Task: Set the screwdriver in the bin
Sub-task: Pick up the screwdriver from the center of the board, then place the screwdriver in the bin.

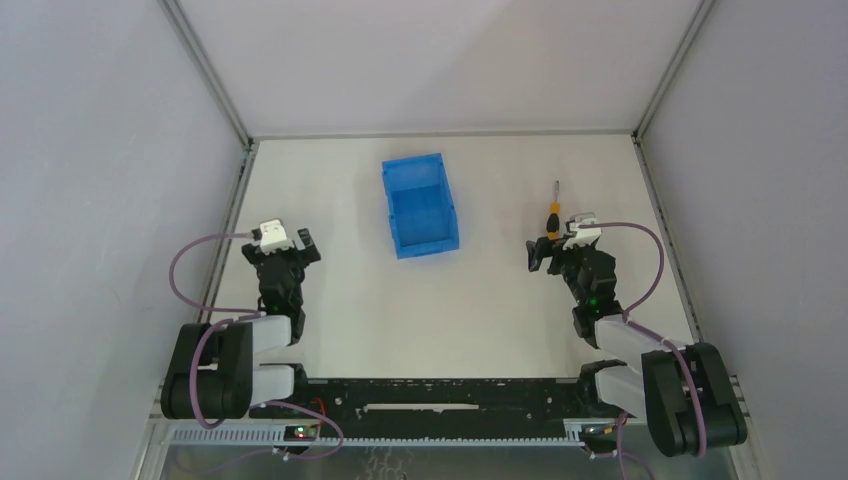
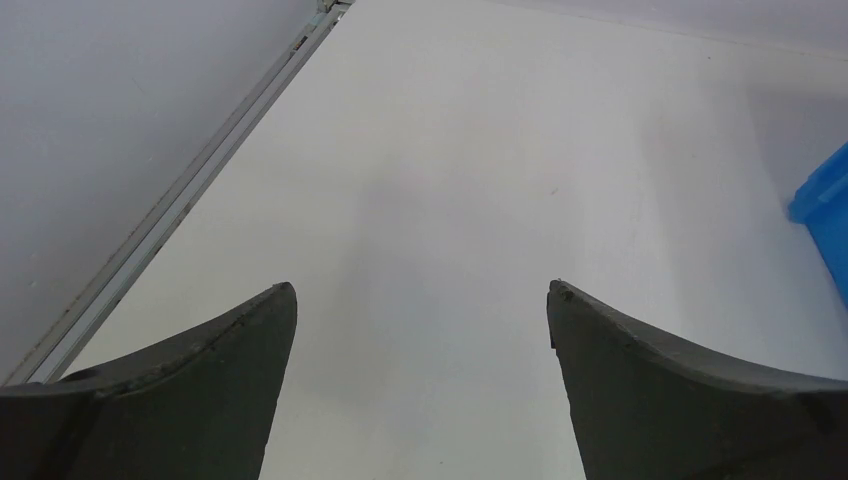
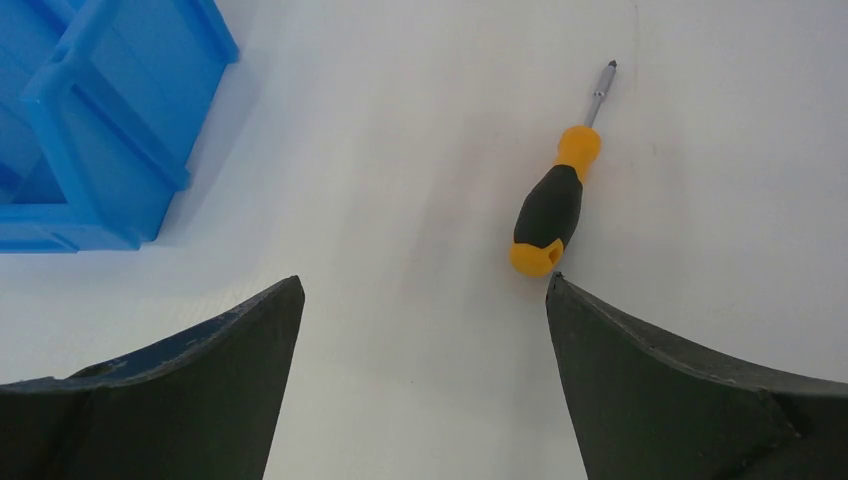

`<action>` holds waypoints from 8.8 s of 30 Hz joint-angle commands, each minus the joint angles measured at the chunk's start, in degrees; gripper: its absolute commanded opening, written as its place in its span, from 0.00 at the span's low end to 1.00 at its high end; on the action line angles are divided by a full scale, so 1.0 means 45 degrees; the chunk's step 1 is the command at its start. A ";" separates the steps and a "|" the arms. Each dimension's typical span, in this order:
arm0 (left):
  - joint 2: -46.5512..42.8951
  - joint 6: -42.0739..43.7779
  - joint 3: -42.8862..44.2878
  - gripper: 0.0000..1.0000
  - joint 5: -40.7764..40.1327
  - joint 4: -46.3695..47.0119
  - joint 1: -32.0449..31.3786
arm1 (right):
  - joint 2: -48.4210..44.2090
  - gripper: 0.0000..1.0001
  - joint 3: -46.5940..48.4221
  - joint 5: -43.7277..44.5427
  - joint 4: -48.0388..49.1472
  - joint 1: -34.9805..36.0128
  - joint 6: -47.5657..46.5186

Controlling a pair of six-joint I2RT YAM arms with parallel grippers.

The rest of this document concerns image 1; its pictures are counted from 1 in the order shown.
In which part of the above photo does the orange black handled screwdriver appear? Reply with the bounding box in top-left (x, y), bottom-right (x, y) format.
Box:
top-left (546, 180), bottom-right (561, 240)

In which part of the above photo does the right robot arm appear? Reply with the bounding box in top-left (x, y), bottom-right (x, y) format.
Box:
top-left (525, 214), bottom-right (748, 457)

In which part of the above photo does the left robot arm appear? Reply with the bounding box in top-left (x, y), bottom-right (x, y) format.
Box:
top-left (161, 220), bottom-right (321, 429)

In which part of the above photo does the blue plastic bin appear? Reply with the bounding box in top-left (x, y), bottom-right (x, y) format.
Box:
top-left (382, 153), bottom-right (460, 259)

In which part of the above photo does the small electronics board with leds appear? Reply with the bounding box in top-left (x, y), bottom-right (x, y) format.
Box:
top-left (283, 425), bottom-right (320, 442)

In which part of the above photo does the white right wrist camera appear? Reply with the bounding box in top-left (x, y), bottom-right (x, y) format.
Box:
top-left (563, 212), bottom-right (602, 250)

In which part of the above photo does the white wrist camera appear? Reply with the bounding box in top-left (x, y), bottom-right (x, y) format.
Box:
top-left (563, 212), bottom-right (602, 250)
top-left (258, 219), bottom-right (295, 254)

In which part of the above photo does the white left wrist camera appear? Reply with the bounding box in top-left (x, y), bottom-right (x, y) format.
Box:
top-left (258, 219), bottom-right (295, 254)

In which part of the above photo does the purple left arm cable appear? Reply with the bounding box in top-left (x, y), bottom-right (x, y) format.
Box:
top-left (168, 231), bottom-right (346, 462)

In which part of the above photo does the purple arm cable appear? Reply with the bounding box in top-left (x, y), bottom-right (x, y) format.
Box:
top-left (168, 231), bottom-right (346, 462)
top-left (577, 221), bottom-right (709, 480)

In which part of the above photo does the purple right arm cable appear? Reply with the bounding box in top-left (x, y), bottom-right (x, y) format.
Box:
top-left (577, 221), bottom-right (709, 480)

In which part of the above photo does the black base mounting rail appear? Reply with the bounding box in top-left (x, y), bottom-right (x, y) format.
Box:
top-left (249, 378), bottom-right (621, 441)

